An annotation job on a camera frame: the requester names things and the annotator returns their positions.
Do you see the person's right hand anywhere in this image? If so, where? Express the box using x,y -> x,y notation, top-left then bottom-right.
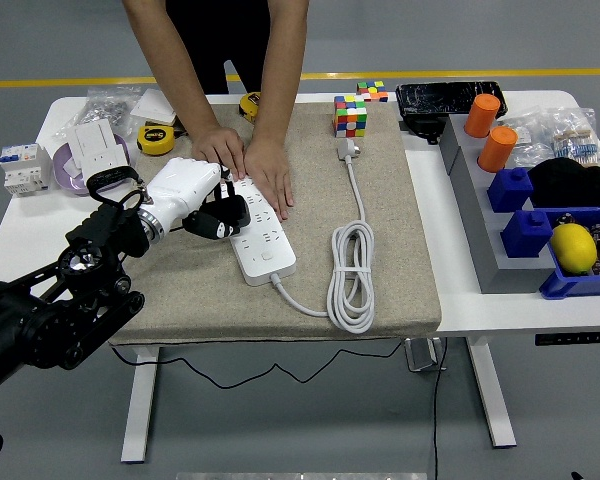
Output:
190,124 -> 246,182

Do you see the person's left hand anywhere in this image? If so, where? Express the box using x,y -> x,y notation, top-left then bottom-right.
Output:
242,135 -> 295,221

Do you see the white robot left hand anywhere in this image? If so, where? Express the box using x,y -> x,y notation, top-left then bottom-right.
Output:
147,157 -> 254,242

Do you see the white power strip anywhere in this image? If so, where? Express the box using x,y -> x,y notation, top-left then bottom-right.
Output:
222,174 -> 298,287

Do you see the yellow tape measure black label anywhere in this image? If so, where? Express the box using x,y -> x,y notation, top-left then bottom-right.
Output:
136,124 -> 176,157

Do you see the large colourful puzzle cube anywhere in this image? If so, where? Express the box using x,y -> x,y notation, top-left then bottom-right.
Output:
333,94 -> 369,139

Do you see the person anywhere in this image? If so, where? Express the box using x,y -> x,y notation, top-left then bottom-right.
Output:
164,0 -> 271,95

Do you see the clear bag of screws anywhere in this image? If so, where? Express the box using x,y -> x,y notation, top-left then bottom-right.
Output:
49,85 -> 142,141

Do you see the white table leg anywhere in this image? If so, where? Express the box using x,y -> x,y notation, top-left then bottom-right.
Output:
467,335 -> 517,448
120,344 -> 161,464

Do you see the grey-brown mat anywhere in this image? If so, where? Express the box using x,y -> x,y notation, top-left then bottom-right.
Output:
108,102 -> 442,346

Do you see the purple bowl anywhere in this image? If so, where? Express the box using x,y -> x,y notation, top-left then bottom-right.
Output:
52,133 -> 132,197

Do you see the small colourful puzzle cube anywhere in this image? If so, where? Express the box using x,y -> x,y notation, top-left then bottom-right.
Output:
356,80 -> 390,104

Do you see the black table control panel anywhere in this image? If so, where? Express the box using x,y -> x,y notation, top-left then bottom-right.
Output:
533,330 -> 600,347

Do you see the white circuit breaker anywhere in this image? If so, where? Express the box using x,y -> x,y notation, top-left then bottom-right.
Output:
0,142 -> 53,199

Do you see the black plastic tray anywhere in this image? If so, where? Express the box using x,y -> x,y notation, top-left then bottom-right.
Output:
395,81 -> 510,121

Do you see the blue plastic bin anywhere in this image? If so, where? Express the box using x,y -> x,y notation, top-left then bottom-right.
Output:
538,205 -> 600,301

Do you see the grey stepped block holder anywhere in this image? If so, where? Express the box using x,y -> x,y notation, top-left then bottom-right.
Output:
438,114 -> 556,295

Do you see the orange cylinder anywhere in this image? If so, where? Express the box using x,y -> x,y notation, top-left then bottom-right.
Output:
477,126 -> 519,174
463,93 -> 503,139

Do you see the yellow lemon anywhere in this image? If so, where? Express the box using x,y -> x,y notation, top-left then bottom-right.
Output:
549,223 -> 599,275

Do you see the blue block with knob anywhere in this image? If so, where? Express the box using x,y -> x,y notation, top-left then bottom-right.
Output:
501,209 -> 554,260
487,167 -> 535,214

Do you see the clear bag of small parts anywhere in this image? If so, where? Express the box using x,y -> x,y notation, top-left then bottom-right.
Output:
499,115 -> 556,169

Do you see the black cloth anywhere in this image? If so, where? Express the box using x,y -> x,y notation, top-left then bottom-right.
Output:
527,157 -> 600,210

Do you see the clear bag of resistors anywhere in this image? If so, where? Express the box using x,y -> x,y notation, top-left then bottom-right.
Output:
547,106 -> 600,169

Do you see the white square switch plate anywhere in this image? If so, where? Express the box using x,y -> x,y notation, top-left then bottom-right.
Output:
129,88 -> 180,126

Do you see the white power strip cable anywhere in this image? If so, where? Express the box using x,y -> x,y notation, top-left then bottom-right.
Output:
271,138 -> 376,335

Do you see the white switch panel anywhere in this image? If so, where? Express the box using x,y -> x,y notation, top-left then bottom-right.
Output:
73,118 -> 119,161

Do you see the black hanging cable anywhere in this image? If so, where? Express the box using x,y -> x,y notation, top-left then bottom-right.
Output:
432,337 -> 449,480

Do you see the silver metal bracket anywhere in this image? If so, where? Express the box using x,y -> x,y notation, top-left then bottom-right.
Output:
403,337 -> 447,374

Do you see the thin black plug cord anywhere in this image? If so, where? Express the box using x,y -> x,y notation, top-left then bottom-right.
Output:
110,342 -> 411,390

